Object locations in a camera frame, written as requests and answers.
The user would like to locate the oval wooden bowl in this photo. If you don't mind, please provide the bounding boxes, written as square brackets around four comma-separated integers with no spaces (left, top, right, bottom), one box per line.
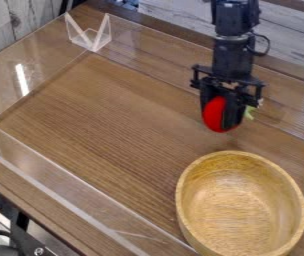
[175,150,304,256]

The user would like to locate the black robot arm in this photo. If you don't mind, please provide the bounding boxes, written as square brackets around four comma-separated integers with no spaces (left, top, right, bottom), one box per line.
[191,0,271,133]

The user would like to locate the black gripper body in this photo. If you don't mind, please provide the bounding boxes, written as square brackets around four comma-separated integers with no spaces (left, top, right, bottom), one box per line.
[191,34,267,107]

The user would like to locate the black table leg bracket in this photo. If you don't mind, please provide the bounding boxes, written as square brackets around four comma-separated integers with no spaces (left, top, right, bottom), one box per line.
[11,211,79,256]

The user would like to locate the red plush strawberry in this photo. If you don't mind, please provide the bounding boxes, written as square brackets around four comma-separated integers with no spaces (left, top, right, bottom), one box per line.
[202,95,258,134]

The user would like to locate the clear acrylic tray enclosure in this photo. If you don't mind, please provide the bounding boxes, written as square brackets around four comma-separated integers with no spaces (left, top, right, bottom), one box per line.
[0,7,304,256]

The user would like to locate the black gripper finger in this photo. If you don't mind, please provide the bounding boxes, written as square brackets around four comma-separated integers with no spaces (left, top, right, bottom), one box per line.
[199,81,226,116]
[222,92,246,131]

